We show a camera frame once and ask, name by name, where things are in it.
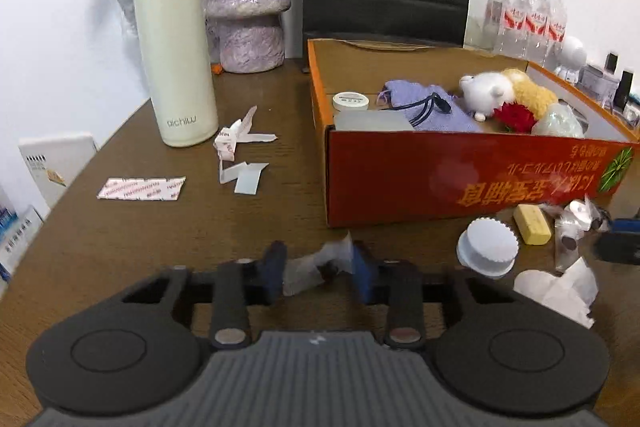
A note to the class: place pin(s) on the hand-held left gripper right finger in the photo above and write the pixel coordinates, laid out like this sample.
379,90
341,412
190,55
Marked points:
362,274

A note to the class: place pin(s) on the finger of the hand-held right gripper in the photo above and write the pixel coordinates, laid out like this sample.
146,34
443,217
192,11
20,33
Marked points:
627,225
620,248

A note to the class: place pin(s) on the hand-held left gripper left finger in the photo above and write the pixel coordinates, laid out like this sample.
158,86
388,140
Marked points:
274,274

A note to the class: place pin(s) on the clear plastic wrapper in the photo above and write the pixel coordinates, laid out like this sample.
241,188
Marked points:
310,269

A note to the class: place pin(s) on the clear plastic wrappers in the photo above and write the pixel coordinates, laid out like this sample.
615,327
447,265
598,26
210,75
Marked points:
570,232

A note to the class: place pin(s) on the white tissue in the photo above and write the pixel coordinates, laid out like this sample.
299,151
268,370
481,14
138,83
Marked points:
555,292

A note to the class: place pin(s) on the yellow eraser block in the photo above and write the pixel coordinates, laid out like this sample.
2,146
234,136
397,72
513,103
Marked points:
532,224

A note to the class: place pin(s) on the red cardboard box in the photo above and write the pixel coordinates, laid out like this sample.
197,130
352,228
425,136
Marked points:
400,177

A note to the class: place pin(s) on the translucent white plastic box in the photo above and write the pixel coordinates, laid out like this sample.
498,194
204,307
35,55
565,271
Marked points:
370,122

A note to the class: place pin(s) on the red artificial flower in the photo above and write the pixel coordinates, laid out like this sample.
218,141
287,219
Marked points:
515,117

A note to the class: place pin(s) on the white round container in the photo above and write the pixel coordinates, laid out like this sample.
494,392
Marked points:
351,101

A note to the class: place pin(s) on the purple knitted pouch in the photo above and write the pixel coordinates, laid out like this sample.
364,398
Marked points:
440,117

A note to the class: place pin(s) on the white and yellow plush toy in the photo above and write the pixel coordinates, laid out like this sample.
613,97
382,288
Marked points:
487,89

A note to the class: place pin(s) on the wooden desktop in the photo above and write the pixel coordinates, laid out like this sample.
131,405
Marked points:
150,247

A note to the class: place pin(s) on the grey white paper piece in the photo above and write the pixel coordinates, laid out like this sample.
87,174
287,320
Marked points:
248,183

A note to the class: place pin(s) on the white paper strip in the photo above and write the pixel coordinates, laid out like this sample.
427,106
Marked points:
235,172

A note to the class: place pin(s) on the white ribbed cap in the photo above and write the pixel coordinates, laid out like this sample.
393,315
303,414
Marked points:
487,244

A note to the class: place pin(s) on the small black bottle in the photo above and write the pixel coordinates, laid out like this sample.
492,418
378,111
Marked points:
624,89
612,62

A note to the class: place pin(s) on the torn red and white paper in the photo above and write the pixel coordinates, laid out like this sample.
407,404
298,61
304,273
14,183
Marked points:
235,134

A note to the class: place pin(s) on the small printed tin box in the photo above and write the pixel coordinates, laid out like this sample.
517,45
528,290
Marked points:
597,82

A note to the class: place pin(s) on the red and white flat packet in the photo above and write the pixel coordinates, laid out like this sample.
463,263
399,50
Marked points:
142,189

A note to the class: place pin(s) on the white astronaut figurine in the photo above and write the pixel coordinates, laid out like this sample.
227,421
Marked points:
572,54

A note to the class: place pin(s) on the clear water bottle red label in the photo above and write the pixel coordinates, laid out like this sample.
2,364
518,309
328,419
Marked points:
494,14
514,19
535,24
556,29

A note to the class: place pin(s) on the small orange object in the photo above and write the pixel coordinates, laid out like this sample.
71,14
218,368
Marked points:
217,69

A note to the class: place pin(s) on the blue and white boxes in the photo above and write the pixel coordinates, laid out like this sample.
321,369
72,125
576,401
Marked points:
17,232

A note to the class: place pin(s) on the cream thermos bottle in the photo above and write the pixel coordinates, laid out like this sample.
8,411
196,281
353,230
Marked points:
172,32

